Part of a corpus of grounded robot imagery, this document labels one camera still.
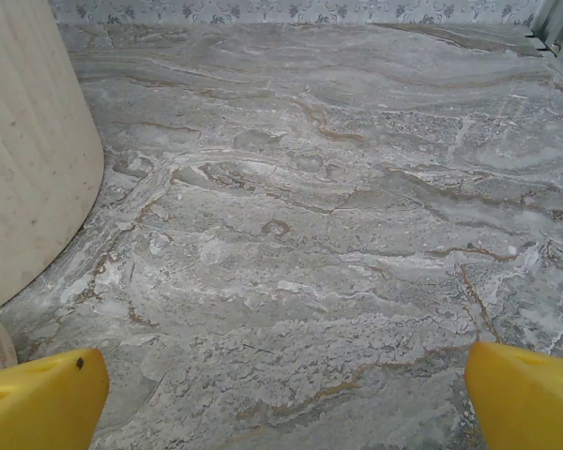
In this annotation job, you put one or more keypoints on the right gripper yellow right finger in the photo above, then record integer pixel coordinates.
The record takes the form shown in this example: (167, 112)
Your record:
(525, 408)

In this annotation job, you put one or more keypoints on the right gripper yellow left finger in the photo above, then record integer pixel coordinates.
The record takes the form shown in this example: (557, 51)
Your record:
(42, 403)

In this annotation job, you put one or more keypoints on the cream plastic waste bin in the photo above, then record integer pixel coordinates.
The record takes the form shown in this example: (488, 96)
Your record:
(28, 140)

